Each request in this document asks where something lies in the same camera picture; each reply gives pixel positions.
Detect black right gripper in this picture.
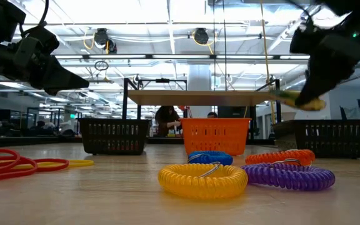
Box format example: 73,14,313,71
289,23,360,107

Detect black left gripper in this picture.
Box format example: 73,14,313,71
0,29,89,96

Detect yellow snack pack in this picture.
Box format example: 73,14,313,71
272,89,327,112

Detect yellow rubber band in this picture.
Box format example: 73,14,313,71
11,159,95,170

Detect orange coil wristband keyring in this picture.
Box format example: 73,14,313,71
245,149,316,167

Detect purple coil wristband keyring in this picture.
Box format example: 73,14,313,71
241,161,336,192

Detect blue coil wristband keyring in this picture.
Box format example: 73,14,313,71
187,151,234,166

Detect yellow coil wristband keyring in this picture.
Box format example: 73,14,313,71
157,162,249,200

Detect black slotted plastic basket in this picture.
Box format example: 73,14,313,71
272,119,360,159
79,117,151,156

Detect orange slotted plastic basket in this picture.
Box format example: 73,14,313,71
179,117,252,156

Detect white round column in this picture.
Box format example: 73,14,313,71
187,64,213,119

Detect wooden shelf riser black legs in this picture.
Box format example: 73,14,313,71
122,77,283,126

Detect black ceiling cable reel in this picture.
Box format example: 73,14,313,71
193,27,210,45
93,27,118,54

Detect black aluminium rig frame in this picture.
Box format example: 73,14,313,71
0,134,278,148

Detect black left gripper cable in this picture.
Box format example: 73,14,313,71
19,0,50,35

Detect thin black hanging cable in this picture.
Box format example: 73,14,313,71
212,0,216,91

